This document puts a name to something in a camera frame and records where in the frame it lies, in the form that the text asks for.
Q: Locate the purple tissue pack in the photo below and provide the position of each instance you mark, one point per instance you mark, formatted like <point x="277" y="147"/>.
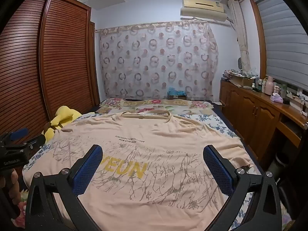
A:
<point x="276" y="98"/>

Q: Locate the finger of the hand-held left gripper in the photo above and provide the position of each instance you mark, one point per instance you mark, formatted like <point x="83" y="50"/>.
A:
<point x="20" y="132"/>
<point x="36" y="139"/>

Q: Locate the beige printed t-shirt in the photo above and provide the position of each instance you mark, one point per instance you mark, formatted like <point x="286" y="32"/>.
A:
<point x="144" y="130"/>

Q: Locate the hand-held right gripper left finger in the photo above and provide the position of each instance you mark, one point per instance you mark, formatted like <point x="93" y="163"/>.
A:
<point x="89" y="170"/>

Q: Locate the cluster of toiletry bottles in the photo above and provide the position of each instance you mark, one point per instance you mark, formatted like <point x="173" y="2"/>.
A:
<point x="257" y="84"/>

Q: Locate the yellow plush toy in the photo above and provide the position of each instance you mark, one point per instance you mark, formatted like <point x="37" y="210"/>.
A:
<point x="65" y="115"/>

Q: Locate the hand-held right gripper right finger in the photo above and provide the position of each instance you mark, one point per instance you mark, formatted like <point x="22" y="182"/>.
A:
<point x="219" y="170"/>

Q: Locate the beige wall air conditioner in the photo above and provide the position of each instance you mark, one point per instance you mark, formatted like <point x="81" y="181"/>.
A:
<point x="204" y="9"/>

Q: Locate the wooden sideboard cabinet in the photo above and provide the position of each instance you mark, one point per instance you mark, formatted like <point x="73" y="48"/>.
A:
<point x="252" y="110"/>

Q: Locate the stack of folded cloths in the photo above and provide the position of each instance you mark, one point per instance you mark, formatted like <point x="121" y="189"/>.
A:
<point x="235" y="73"/>

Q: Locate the green bottle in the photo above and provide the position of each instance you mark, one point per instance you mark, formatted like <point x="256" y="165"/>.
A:
<point x="284" y="91"/>

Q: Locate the grey waste bin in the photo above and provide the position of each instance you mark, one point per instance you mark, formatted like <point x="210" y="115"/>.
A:
<point x="276" y="166"/>

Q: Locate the wooden louvered wardrobe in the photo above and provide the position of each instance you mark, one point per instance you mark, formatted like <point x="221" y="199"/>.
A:
<point x="60" y="53"/>

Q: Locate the tied beige curtain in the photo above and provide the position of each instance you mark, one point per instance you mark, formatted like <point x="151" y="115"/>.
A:
<point x="240" y="33"/>

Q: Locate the small oval desk fan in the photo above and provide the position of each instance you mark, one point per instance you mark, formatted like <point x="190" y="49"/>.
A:
<point x="240" y="63"/>

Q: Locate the pink thermos bottle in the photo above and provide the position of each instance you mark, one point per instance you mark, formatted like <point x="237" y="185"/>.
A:
<point x="269" y="86"/>

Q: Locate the cardboard box with blue bag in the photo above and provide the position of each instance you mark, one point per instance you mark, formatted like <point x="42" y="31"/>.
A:
<point x="176" y="92"/>

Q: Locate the person's left hand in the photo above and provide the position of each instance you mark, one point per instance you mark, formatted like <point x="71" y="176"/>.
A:
<point x="16" y="185"/>

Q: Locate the blue floral bed sheet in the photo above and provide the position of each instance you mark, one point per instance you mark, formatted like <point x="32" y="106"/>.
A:
<point x="216" y="122"/>

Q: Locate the sheer circle-patterned curtain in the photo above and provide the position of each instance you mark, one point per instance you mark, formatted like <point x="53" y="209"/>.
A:
<point x="156" y="60"/>

